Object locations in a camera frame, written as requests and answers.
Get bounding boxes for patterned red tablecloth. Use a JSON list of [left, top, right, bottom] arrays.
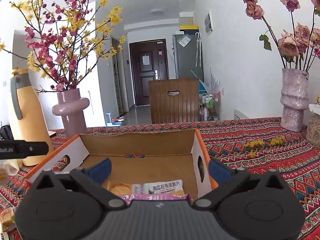
[[0, 116, 320, 240]]

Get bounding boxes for yellow thermos jug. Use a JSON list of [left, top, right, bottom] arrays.
[[10, 68, 54, 154]]

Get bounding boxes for textured pink ceramic vase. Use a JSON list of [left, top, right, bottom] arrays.
[[280, 68, 309, 132]]

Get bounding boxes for dried pink roses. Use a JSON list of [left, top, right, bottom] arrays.
[[242, 0, 319, 73]]

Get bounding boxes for pink yellow blossom branches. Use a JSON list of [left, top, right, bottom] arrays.
[[1, 0, 125, 93]]

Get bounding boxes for brown wooden chair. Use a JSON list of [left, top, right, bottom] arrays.
[[149, 78, 200, 124]]

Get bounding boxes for grey refrigerator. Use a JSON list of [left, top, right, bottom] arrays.
[[172, 30, 203, 81]]

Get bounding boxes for white oat crisp snack packet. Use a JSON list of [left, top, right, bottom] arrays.
[[131, 179, 185, 196]]

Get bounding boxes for wire storage cart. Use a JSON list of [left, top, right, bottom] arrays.
[[199, 92, 221, 121]]

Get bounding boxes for pink glossy ring vase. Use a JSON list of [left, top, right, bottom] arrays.
[[52, 88, 89, 139]]

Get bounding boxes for purple snack packet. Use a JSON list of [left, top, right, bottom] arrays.
[[119, 193, 192, 205]]

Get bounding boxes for fallen yellow petals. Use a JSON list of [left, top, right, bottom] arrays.
[[244, 137, 286, 158]]

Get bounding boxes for red orange cardboard box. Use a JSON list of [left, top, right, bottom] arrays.
[[25, 129, 218, 200]]

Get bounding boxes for yellow box on fridge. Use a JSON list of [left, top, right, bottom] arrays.
[[179, 25, 199, 31]]

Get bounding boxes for dark brown door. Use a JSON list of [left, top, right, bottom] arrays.
[[129, 39, 169, 106]]

